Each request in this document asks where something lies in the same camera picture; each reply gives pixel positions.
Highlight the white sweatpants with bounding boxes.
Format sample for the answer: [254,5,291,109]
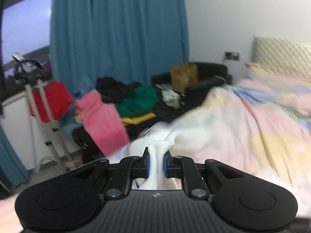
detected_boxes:
[107,123,195,190]

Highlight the pink garment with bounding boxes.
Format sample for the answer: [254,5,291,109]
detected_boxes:
[75,90,130,156]

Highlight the yellow garment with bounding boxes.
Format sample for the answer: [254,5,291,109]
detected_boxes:
[121,112,156,126]

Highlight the green garment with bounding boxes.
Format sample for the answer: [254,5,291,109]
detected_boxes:
[115,85,159,118]

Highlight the black garment pile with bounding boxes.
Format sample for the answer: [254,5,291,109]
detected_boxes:
[96,77,141,105]

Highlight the pastel duvet bedding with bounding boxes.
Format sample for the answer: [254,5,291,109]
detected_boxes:
[157,74,310,217]

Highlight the red garment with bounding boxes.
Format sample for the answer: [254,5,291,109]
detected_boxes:
[32,81,74,123]

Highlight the brown paper bag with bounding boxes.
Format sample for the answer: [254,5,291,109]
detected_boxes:
[170,63,198,93]

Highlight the black armchair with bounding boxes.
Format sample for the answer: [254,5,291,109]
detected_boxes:
[151,62,232,110]

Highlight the blue curtain left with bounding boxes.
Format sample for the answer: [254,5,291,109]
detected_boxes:
[0,127,30,187]

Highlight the blue curtain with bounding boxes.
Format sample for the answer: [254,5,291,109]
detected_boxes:
[0,127,30,187]
[50,0,189,94]

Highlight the blue curtain right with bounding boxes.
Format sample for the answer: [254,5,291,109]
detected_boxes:
[50,0,189,94]

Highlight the cream quilted headboard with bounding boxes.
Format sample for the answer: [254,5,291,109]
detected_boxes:
[253,36,310,82]

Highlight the dark framed window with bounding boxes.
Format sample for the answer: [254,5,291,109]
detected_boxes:
[1,0,53,98]

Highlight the wall power socket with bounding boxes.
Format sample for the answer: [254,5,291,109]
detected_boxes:
[225,52,240,61]

